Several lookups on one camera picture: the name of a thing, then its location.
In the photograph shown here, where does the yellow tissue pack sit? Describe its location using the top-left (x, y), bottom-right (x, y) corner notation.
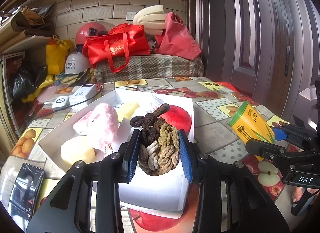
top-left (227, 101), bottom-right (276, 163)

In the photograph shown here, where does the braided rope knot toy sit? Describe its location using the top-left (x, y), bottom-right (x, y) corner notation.
top-left (130, 103), bottom-right (180, 176)

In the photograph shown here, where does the black smartphone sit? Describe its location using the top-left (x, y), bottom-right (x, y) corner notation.
top-left (8, 163), bottom-right (44, 232)

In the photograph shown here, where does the white safety helmet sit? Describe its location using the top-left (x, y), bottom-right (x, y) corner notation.
top-left (65, 52), bottom-right (91, 75)

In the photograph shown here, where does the red plastic bag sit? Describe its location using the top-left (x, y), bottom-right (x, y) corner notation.
top-left (153, 12), bottom-right (201, 61)

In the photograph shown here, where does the small white wireless charger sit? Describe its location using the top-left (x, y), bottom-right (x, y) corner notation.
top-left (52, 96), bottom-right (69, 110)

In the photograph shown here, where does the metal storage shelf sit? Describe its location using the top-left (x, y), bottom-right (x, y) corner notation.
top-left (1, 4), bottom-right (55, 137)

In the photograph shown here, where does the cream foam roll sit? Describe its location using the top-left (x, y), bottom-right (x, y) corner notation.
top-left (133, 5), bottom-right (166, 36)

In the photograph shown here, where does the white shallow box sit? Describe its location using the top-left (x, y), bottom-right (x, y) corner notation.
top-left (38, 89), bottom-right (196, 220)

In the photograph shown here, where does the red tote bag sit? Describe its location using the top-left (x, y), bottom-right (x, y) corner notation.
top-left (82, 23), bottom-right (151, 73)

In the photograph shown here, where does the red safety helmet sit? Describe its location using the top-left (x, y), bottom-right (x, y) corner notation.
top-left (75, 22), bottom-right (108, 45)

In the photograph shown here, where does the black plastic bag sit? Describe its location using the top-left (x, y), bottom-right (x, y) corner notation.
top-left (8, 64), bottom-right (48, 100)

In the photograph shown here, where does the pink plush toy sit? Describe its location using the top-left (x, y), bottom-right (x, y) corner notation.
top-left (87, 103), bottom-right (119, 156)

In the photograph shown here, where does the white power bank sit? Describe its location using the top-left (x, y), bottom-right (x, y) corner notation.
top-left (69, 84), bottom-right (98, 106)

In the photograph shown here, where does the red plush apple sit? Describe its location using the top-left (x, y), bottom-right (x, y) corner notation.
top-left (159, 105), bottom-right (192, 134)

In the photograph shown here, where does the plaid covered bench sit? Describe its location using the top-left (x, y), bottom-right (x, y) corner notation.
top-left (94, 54), bottom-right (204, 83)

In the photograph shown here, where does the person right hand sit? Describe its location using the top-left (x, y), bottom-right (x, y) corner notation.
top-left (291, 185), bottom-right (320, 203)

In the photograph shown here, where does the small yellow sponge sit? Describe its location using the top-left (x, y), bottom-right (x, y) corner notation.
top-left (115, 103), bottom-right (139, 122)

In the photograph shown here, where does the yellow shopping bag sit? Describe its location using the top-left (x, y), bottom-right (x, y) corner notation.
top-left (46, 35), bottom-right (73, 75)

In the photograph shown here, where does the pink tissue pack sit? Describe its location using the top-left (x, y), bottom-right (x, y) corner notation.
top-left (73, 111), bottom-right (93, 135)

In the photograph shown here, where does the white foam block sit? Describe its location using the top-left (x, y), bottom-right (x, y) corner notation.
top-left (111, 118), bottom-right (132, 152)

